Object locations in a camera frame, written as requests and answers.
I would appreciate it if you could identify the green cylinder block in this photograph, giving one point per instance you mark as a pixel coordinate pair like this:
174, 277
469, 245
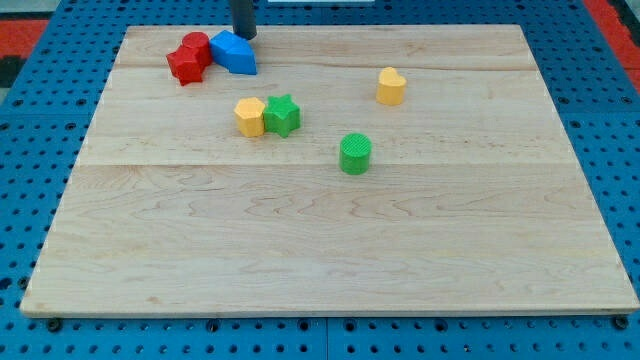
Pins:
355, 151

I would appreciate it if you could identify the light wooden board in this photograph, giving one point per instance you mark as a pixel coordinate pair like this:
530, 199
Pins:
474, 203

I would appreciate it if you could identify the yellow heart block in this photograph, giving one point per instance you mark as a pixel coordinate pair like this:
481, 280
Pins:
391, 87

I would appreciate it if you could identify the red cylinder block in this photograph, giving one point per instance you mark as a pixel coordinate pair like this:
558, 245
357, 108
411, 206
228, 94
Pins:
199, 43

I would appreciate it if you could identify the green star block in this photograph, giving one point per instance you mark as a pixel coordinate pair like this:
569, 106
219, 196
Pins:
282, 115

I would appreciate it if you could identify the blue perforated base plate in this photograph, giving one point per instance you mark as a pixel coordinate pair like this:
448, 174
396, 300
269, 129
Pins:
45, 116

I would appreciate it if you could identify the blue pentagon block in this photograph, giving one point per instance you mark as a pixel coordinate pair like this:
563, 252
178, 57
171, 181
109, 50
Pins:
233, 53

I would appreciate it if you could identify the red star block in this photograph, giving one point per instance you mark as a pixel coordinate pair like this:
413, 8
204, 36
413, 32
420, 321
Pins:
184, 65

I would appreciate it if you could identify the yellow hexagon block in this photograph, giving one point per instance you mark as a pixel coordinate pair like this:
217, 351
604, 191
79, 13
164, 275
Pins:
249, 117

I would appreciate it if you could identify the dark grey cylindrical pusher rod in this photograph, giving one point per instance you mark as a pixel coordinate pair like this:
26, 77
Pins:
243, 18

